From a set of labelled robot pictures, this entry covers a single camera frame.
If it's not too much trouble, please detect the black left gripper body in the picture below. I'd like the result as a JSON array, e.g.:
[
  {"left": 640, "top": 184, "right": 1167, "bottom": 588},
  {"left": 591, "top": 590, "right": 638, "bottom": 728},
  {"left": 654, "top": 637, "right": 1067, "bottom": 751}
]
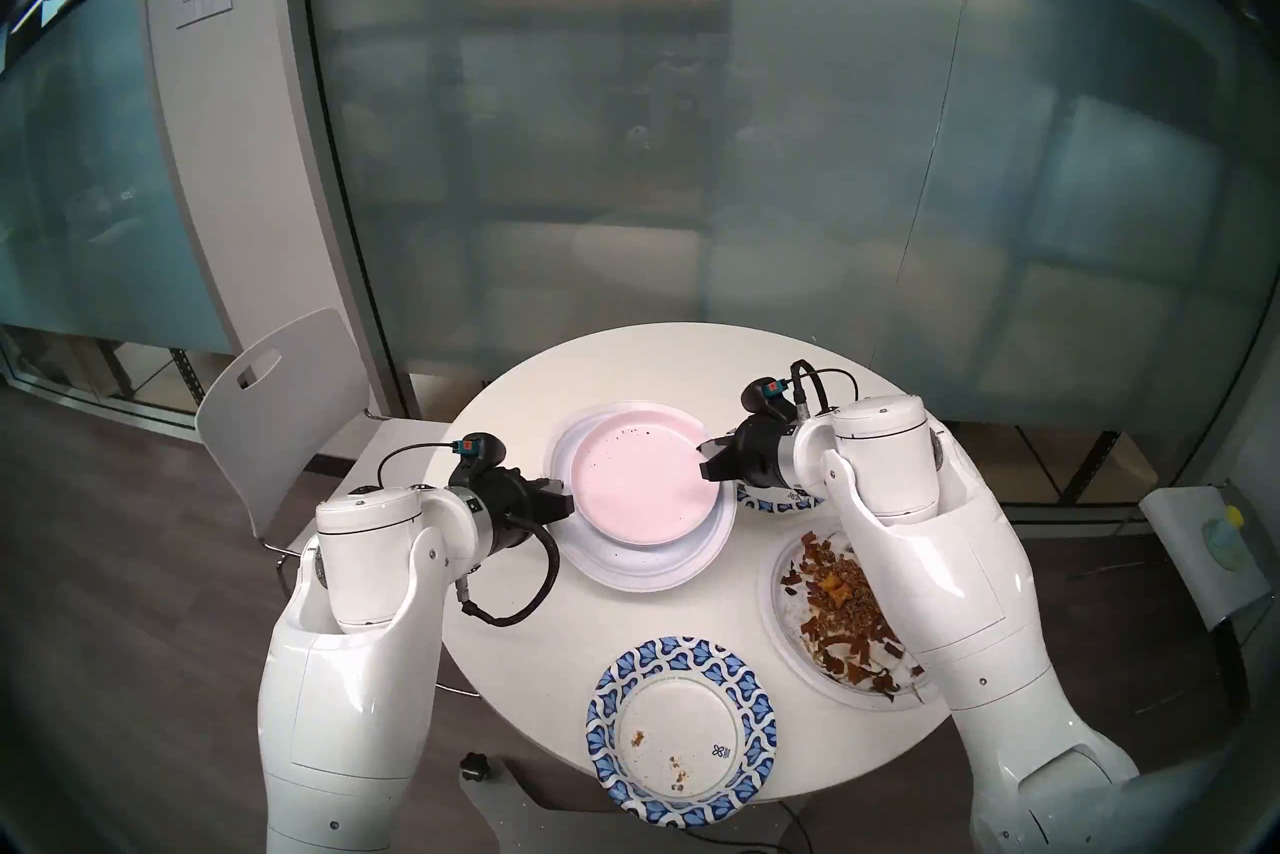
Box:
[{"left": 449, "top": 434, "right": 548, "bottom": 555}]

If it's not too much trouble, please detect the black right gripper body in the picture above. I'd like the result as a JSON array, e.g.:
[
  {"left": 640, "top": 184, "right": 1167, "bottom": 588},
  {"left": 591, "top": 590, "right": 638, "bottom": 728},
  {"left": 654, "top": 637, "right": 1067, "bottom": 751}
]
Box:
[{"left": 733, "top": 378, "right": 803, "bottom": 490}]

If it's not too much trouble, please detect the pink plate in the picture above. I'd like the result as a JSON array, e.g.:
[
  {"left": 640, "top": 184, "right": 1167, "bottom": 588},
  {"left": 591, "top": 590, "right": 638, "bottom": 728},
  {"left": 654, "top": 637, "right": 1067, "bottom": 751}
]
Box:
[{"left": 578, "top": 408, "right": 722, "bottom": 549}]

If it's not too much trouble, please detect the plain white paper plate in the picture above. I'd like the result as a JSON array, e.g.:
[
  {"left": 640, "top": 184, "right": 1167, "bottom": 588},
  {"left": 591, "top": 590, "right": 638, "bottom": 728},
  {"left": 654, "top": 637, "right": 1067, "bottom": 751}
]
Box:
[{"left": 548, "top": 402, "right": 739, "bottom": 594}]

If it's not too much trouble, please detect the white paper plate with leftovers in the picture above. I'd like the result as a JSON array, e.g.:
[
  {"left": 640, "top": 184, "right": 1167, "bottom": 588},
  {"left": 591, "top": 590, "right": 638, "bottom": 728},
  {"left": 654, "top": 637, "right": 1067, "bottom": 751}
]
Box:
[{"left": 768, "top": 525, "right": 953, "bottom": 713}]

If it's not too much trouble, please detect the small blue patterned paper bowl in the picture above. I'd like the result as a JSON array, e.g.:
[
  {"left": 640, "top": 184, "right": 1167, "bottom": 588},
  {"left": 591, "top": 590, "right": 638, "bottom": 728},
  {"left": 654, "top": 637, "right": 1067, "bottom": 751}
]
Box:
[{"left": 735, "top": 477, "right": 833, "bottom": 516}]

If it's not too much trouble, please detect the large blue patterned paper plate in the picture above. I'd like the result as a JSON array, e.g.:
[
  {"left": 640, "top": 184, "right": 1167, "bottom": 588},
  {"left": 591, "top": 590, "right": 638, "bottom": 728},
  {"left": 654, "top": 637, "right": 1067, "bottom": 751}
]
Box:
[{"left": 587, "top": 635, "right": 779, "bottom": 828}]

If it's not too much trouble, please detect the white chair with black legs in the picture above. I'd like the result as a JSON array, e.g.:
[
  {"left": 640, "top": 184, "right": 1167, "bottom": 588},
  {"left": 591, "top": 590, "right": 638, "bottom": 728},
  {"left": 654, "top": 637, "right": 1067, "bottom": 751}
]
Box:
[{"left": 1080, "top": 482, "right": 1276, "bottom": 718}]

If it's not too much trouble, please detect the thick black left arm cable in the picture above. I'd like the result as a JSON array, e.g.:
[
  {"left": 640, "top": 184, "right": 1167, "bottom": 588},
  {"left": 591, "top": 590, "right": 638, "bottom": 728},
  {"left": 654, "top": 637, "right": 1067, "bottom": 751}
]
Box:
[{"left": 455, "top": 520, "right": 562, "bottom": 629}]

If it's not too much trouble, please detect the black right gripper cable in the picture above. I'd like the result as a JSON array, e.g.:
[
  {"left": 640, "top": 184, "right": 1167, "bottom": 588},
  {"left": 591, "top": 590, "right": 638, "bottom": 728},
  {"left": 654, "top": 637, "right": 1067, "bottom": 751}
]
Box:
[{"left": 788, "top": 359, "right": 863, "bottom": 420}]

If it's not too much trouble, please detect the thin black left camera cable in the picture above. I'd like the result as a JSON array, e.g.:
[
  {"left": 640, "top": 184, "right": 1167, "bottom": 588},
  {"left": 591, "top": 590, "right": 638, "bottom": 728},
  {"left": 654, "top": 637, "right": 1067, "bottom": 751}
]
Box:
[{"left": 376, "top": 441, "right": 458, "bottom": 490}]

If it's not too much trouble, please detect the white chair with handle hole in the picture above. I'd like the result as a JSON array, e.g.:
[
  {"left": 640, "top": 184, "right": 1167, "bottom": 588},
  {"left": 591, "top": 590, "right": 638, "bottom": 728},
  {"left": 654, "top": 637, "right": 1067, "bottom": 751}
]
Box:
[{"left": 195, "top": 308, "right": 451, "bottom": 568}]

